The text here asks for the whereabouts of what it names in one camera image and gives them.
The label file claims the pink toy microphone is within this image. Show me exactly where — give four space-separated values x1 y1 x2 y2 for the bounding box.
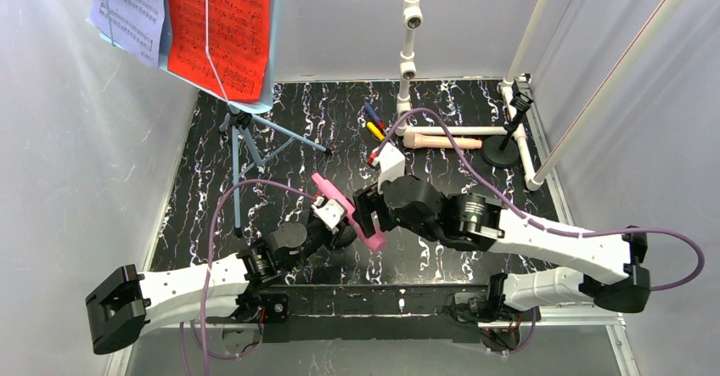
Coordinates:
312 173 386 252

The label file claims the beige toy microphone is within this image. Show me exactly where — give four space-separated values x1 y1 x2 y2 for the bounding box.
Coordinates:
402 132 483 149

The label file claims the black round microphone stand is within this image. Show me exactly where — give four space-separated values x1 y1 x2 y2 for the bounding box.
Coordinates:
317 224 357 251

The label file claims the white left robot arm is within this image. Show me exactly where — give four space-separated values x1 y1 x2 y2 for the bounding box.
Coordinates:
85 216 357 355

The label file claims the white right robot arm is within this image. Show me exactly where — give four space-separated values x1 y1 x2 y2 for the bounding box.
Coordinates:
352 176 651 322

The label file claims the light blue music stand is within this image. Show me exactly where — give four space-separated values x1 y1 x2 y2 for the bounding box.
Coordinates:
98 0 332 241

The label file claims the lavender sheet music page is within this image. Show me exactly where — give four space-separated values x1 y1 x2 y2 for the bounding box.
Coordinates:
87 0 165 68

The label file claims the white diagonal pole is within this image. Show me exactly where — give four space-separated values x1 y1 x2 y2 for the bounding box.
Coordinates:
533 0 685 182

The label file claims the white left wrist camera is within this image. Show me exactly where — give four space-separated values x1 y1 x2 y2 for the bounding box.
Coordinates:
311 196 347 234

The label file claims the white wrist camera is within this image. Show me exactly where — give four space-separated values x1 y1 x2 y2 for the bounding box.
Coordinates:
368 143 406 194
311 196 347 234

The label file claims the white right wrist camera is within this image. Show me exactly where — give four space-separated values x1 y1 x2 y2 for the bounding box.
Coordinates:
368 143 406 194

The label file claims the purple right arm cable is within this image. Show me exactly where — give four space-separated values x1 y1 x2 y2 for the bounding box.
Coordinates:
374 106 706 356

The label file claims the white PVC pipe frame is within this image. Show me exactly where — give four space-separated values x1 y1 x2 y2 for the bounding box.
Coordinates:
393 0 564 192

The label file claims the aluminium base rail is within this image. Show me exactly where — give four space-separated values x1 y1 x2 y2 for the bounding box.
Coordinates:
104 75 641 376

